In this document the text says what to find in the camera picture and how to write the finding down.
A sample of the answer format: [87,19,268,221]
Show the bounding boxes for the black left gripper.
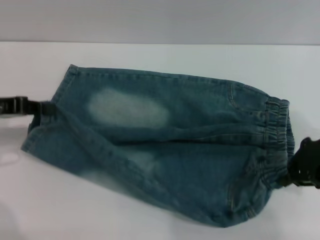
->
[0,95,58,119]

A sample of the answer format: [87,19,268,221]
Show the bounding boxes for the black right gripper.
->
[279,136,320,190]

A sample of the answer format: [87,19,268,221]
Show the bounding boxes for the blue denim shorts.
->
[20,64,297,229]

